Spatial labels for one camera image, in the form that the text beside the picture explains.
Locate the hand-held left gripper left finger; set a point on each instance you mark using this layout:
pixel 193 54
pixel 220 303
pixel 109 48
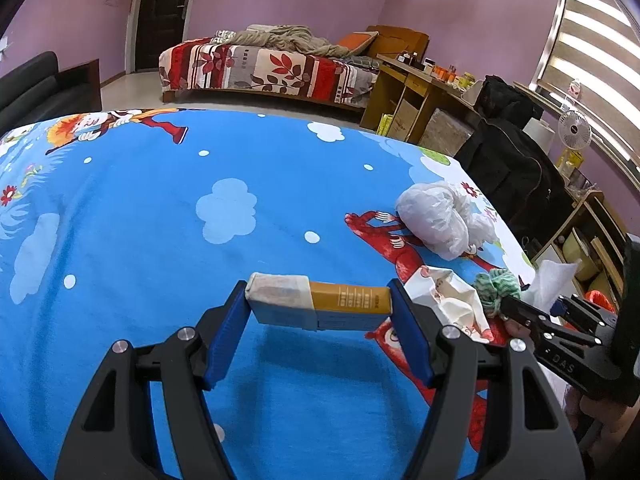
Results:
pixel 225 340

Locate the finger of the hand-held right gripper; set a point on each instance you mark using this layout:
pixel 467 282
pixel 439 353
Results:
pixel 590 316
pixel 530 317

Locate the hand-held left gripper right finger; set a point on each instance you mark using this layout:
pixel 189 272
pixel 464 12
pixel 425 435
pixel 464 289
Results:
pixel 412 340

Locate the yellow white cardboard box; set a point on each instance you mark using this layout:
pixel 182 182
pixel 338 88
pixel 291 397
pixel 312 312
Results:
pixel 345 305

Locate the green knitted cloth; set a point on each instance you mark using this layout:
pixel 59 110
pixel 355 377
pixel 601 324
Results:
pixel 495 290

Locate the printed paper wrapper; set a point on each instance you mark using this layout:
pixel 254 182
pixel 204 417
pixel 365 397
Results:
pixel 452 300

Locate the wooden shelf unit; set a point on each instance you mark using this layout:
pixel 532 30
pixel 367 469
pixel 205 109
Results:
pixel 595 210

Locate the white plastic bag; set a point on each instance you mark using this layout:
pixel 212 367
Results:
pixel 440 215

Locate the large black bag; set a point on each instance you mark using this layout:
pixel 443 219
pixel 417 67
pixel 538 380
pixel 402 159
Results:
pixel 515 180

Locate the blue cartoon printed blanket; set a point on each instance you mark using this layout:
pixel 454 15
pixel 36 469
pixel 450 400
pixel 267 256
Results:
pixel 125 240

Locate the white paper roll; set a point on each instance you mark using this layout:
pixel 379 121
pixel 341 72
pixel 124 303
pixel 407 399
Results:
pixel 539 136

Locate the white desk fan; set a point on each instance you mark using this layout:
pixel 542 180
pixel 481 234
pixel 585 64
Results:
pixel 574 129

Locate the yellow packets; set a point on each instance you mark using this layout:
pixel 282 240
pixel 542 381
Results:
pixel 385 124

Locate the small black bag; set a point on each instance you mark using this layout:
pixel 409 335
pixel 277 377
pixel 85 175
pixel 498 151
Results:
pixel 505 97

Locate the wooden desk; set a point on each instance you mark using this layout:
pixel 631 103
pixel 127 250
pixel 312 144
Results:
pixel 390 80

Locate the row of bottles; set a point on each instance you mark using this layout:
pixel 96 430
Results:
pixel 440 72

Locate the bed with floral sheet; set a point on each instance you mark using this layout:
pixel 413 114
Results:
pixel 260 72

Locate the striped window blind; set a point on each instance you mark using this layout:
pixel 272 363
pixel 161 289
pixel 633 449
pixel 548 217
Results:
pixel 590 45

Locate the dark wooden side table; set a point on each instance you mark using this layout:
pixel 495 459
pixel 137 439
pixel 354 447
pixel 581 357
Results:
pixel 80 85

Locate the wooden headboard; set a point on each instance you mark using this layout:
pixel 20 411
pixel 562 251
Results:
pixel 400 40

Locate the orange pillow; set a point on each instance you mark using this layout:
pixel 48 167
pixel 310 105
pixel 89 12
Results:
pixel 357 42

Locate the grey brown quilt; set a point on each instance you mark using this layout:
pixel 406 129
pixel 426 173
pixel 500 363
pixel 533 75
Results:
pixel 285 37

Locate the black sofa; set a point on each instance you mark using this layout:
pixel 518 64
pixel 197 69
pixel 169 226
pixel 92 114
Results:
pixel 25 85

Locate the dark wooden door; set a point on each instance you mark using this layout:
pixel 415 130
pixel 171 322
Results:
pixel 162 15

